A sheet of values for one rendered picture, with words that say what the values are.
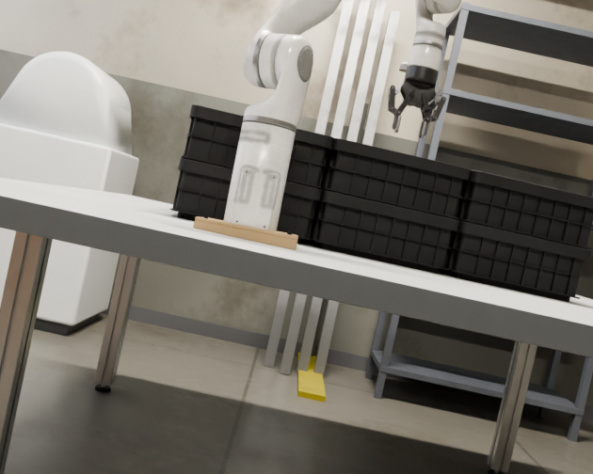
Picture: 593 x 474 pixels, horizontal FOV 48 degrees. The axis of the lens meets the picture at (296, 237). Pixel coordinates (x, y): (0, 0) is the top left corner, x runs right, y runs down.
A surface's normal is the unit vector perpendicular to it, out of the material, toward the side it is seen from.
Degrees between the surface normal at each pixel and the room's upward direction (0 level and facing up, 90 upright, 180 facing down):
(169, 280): 90
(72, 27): 90
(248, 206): 89
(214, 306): 90
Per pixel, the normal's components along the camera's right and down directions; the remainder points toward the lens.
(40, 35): 0.00, 0.03
